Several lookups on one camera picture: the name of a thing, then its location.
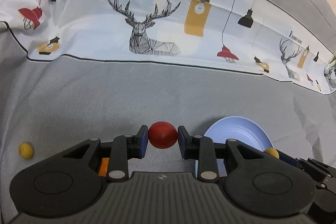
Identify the grey fabric sheet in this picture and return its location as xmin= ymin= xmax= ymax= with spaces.
xmin=0 ymin=0 xmax=336 ymax=224

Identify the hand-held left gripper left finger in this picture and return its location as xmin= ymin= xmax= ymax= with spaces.
xmin=63 ymin=125 xmax=149 ymax=182

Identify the blue plate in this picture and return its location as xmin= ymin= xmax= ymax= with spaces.
xmin=196 ymin=116 xmax=274 ymax=178

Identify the white deer-printed cloth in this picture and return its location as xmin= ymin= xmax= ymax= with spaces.
xmin=0 ymin=0 xmax=336 ymax=96

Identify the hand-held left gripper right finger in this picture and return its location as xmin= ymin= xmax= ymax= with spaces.
xmin=178 ymin=126 xmax=265 ymax=182

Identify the yellow longan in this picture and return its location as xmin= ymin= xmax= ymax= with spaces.
xmin=264 ymin=148 xmax=279 ymax=160
xmin=18 ymin=143 xmax=34 ymax=160

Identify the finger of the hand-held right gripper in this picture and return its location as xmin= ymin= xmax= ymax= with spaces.
xmin=277 ymin=150 xmax=336 ymax=184

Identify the red tomato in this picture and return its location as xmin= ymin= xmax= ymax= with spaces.
xmin=148 ymin=121 xmax=178 ymax=149

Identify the orange mandarin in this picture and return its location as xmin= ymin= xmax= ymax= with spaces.
xmin=98 ymin=157 xmax=110 ymax=177

